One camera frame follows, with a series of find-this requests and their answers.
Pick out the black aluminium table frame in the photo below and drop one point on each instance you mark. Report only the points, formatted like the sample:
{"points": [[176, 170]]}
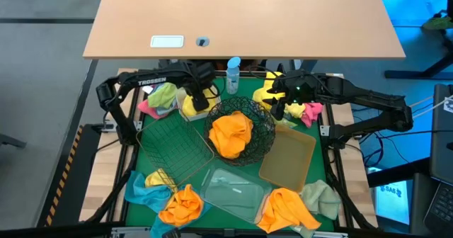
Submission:
{"points": [[129, 160]]}

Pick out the black desk foot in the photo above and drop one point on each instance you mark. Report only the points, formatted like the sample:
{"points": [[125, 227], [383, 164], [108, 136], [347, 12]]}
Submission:
{"points": [[407, 75]]}

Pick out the grey furniture leg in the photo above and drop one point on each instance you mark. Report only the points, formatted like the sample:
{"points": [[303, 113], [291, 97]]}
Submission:
{"points": [[10, 140]]}

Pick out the silver metal bracket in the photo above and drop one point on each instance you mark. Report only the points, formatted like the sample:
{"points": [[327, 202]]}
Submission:
{"points": [[329, 235], [131, 231]]}

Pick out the white plastic bin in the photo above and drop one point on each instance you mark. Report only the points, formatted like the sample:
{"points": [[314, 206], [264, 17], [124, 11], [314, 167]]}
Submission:
{"points": [[179, 96]]}

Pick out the white box with blue print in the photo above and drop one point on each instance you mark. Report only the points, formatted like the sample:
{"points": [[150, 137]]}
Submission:
{"points": [[393, 202]]}

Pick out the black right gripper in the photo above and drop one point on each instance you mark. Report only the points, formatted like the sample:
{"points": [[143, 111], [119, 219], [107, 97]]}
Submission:
{"points": [[301, 85]]}

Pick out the light wooden desk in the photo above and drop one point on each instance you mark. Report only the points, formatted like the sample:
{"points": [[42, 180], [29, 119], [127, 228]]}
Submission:
{"points": [[247, 15]]}

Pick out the black keyboard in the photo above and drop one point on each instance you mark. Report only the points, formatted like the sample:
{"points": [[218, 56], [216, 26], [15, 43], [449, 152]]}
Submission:
{"points": [[442, 206]]}

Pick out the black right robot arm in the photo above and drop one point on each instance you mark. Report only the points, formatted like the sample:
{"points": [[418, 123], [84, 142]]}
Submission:
{"points": [[371, 98]]}

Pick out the black yellow hazard strip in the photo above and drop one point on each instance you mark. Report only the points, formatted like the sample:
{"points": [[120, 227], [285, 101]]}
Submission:
{"points": [[55, 199]]}

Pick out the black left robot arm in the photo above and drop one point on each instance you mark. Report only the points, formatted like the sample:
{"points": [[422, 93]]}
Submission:
{"points": [[152, 81]]}

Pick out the person's foot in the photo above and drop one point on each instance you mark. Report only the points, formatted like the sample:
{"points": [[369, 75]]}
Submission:
{"points": [[439, 23]]}

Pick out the tan plastic tray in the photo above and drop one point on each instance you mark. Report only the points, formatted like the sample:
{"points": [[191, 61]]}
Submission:
{"points": [[286, 160]]}

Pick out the light blue spray bottle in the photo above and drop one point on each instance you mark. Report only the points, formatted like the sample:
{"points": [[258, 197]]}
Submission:
{"points": [[233, 78]]}

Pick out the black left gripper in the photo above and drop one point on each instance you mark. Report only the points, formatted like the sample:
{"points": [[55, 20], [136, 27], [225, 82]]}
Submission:
{"points": [[198, 80]]}

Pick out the pale green microfiber towel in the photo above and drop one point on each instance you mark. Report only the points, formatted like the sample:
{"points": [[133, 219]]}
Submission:
{"points": [[320, 199]]}

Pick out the small silver corner bracket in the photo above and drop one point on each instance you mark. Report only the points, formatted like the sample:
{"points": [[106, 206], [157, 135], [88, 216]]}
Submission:
{"points": [[138, 125], [324, 130]]}

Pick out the black equipment case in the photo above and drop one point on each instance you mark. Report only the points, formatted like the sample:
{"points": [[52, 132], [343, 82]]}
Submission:
{"points": [[442, 142]]}

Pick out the clear plastic tray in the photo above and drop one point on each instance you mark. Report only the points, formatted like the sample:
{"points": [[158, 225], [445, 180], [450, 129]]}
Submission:
{"points": [[233, 195]]}

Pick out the lime green microfiber towel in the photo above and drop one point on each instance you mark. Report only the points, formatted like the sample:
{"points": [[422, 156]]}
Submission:
{"points": [[163, 95]]}

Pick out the green table mat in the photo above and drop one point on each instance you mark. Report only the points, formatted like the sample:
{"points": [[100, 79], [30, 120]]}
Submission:
{"points": [[318, 170]]}

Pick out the white rectangular desk plate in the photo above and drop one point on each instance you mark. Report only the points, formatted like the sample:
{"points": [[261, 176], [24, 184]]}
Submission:
{"points": [[167, 41]]}

